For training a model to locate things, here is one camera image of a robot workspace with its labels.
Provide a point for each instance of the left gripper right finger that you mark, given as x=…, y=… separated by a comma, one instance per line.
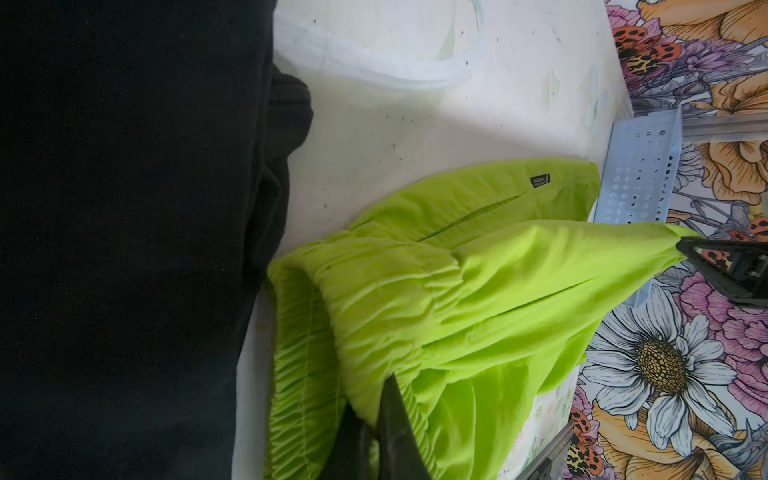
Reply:
x=399, y=457

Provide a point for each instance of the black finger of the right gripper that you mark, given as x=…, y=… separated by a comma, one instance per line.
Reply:
x=737, y=270

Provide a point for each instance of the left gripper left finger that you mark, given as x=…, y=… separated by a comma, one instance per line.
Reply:
x=350, y=455

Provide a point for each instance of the lime green towel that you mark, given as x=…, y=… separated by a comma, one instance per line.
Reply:
x=477, y=290

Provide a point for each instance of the black garment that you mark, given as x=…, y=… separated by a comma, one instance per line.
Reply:
x=144, y=190

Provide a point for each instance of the light blue plastic basket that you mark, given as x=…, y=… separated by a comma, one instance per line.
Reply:
x=638, y=179

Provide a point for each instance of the aluminium rail frame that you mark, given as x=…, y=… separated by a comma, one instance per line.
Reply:
x=551, y=462

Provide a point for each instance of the right aluminium corner post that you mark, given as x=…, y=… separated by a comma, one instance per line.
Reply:
x=729, y=128

